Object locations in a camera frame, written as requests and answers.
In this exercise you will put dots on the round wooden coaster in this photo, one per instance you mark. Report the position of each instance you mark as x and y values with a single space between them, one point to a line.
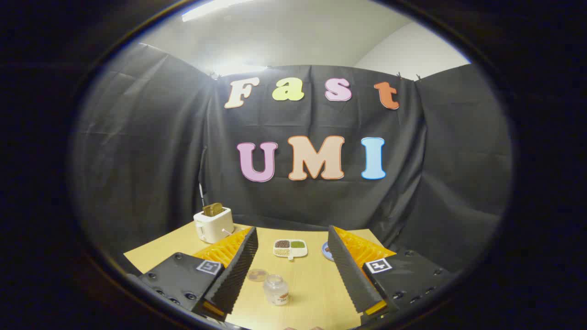
257 275

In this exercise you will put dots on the white divided dish with beans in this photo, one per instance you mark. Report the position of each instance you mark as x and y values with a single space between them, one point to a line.
290 248

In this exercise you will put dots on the light wooden table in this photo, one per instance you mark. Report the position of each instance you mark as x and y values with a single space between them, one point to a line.
312 284

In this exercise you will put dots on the brown toast slice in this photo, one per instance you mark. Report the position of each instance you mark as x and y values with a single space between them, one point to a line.
217 208
207 211

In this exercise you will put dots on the black backdrop cloth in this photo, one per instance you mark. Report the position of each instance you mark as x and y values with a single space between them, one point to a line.
137 160

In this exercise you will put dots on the white toaster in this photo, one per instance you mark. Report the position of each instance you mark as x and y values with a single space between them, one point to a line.
213 225

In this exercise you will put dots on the clear plastic juice bottle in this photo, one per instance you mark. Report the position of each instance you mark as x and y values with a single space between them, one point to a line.
276 289

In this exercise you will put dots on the light blue plate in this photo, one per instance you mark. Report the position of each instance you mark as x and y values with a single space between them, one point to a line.
326 251

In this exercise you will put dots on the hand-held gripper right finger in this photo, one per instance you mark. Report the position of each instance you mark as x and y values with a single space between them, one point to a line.
348 270

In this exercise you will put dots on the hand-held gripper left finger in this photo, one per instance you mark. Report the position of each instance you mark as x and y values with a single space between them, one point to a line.
238 270

